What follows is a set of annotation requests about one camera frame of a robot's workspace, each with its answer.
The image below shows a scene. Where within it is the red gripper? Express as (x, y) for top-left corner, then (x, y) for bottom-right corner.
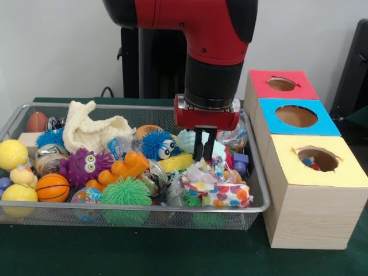
(174, 95), (241, 162)

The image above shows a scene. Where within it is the small dotted cloth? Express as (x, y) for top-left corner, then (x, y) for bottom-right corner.
(180, 156), (254, 209)

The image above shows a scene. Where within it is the colourful polka dot cloth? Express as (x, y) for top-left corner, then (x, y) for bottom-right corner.
(301, 154), (324, 171)

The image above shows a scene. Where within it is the wooden box with three holes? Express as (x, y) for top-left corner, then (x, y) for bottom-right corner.
(244, 70), (368, 249)

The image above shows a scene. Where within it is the mint green foam cloth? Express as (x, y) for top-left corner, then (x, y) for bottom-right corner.
(177, 129), (226, 162)

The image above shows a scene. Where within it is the blue spiky ball with eyes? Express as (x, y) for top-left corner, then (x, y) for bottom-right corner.
(141, 128), (180, 162)

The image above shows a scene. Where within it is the green spiky ball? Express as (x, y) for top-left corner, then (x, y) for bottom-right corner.
(102, 176), (154, 226)
(184, 193), (231, 227)

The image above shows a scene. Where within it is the orange plastic toy block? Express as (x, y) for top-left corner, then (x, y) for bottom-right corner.
(86, 149), (151, 192)

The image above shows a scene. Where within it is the cream knitted cloth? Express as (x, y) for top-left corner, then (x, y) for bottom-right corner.
(62, 99), (135, 155)

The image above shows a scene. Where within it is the dark green table cloth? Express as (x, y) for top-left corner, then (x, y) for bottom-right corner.
(0, 97), (368, 276)

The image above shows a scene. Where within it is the purple furry monster toy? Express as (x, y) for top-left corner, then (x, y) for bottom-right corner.
(60, 147), (114, 189)

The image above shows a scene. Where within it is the orange toy basketball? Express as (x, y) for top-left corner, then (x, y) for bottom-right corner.
(36, 172), (71, 202)

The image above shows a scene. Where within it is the black monitor panel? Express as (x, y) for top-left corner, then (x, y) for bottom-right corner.
(331, 19), (368, 118)

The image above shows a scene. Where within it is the yellow ball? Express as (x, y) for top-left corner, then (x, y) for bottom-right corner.
(2, 183), (39, 218)
(0, 139), (30, 170)

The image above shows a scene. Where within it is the wire mesh bin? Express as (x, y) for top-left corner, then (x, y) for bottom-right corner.
(0, 102), (271, 229)

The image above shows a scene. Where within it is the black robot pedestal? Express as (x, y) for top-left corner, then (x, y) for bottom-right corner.
(118, 26), (190, 99)

